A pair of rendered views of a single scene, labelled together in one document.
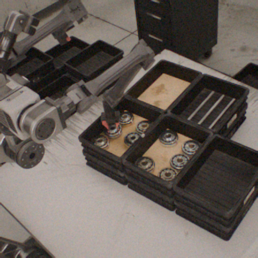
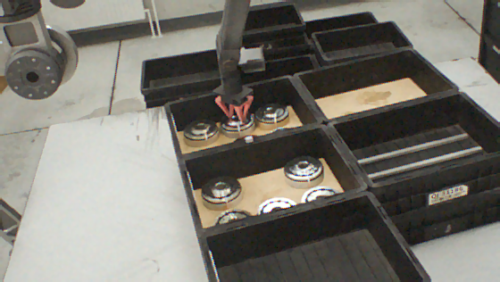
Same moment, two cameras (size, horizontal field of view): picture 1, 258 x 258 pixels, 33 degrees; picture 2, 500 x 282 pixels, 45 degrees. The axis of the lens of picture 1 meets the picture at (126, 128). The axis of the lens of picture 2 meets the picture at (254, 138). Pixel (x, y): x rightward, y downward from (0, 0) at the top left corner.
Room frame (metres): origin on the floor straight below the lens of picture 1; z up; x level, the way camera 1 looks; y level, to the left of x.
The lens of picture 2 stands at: (0.49, -0.85, 1.82)
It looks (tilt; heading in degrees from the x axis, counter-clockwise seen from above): 34 degrees down; 35
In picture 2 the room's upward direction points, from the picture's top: 8 degrees counter-clockwise
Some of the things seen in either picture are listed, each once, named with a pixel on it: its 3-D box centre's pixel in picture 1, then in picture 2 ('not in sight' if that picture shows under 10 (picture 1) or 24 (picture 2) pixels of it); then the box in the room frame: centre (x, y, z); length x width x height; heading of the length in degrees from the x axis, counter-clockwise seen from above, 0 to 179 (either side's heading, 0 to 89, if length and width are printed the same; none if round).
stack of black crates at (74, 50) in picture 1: (69, 67); (341, 56); (3.16, 0.40, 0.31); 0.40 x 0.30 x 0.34; 128
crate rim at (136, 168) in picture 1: (168, 147); (268, 177); (1.46, -0.19, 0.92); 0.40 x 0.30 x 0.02; 135
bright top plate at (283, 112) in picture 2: (124, 117); (271, 112); (1.80, 0.00, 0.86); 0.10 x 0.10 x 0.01
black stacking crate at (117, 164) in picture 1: (122, 133); (242, 130); (1.67, 0.02, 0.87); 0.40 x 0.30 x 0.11; 135
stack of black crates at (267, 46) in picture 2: (31, 85); (266, 59); (2.91, 0.72, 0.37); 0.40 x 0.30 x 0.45; 128
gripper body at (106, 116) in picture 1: (109, 113); (231, 84); (1.72, 0.07, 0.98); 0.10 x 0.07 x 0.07; 83
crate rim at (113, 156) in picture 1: (121, 126); (239, 116); (1.67, 0.02, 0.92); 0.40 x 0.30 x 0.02; 135
